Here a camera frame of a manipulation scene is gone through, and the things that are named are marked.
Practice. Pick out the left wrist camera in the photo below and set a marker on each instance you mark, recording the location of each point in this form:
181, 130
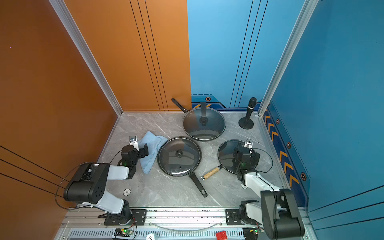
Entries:
134, 142

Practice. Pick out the light blue microfibre cloth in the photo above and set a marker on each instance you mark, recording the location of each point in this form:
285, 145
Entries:
154, 143

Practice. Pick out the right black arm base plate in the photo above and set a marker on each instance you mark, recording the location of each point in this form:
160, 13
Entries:
239, 217

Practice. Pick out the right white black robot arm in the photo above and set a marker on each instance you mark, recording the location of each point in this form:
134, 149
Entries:
279, 213

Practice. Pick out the black microphone on stand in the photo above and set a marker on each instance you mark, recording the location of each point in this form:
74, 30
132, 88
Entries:
246, 122

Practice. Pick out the flat black pan wooden handle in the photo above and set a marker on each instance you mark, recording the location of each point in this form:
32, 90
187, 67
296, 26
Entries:
240, 174

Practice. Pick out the right circuit board with wires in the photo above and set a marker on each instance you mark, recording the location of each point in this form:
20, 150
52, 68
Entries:
257, 231

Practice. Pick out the red perforated block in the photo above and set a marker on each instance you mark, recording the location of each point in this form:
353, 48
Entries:
221, 235

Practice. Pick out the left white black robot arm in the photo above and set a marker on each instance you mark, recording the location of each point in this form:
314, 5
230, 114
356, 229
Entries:
88, 185

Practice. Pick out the white round knob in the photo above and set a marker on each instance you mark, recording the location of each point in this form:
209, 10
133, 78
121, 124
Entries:
151, 236

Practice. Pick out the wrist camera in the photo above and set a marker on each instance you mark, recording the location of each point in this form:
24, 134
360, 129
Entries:
248, 144
134, 142

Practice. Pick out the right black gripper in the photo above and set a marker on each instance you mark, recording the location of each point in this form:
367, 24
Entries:
236, 153

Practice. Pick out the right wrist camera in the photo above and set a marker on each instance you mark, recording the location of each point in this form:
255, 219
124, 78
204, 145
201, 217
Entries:
248, 144

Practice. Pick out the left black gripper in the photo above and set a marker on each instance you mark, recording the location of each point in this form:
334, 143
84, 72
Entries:
141, 151

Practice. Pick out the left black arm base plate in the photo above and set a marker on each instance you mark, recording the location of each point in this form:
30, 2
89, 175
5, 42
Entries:
138, 216

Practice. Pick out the left white round marker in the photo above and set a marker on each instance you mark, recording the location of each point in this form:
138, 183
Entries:
127, 192

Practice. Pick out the small green circuit board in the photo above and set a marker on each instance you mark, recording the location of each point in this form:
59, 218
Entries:
123, 233

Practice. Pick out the aluminium front rail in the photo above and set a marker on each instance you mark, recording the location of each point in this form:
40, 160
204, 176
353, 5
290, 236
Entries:
172, 218

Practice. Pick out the glass lid of pan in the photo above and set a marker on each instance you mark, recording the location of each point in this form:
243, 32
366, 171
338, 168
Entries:
251, 158

